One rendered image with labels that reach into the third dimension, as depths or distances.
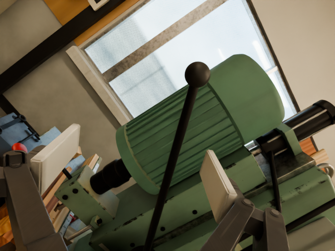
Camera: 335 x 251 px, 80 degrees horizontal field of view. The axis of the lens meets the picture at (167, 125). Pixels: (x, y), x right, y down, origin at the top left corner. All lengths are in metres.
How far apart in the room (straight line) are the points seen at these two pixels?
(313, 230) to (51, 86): 1.86
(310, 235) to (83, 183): 0.48
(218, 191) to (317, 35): 1.97
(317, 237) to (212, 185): 0.36
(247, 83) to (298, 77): 1.67
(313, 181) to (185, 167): 0.25
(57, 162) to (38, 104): 1.87
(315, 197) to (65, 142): 0.46
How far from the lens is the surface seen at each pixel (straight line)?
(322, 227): 0.54
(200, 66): 0.27
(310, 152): 2.25
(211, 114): 0.37
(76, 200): 0.54
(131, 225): 0.51
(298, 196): 0.49
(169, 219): 0.49
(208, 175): 0.20
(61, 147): 0.18
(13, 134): 0.57
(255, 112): 0.38
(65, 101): 1.93
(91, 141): 1.95
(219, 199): 0.17
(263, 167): 0.52
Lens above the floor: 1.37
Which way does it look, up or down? 9 degrees down
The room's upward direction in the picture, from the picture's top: 58 degrees clockwise
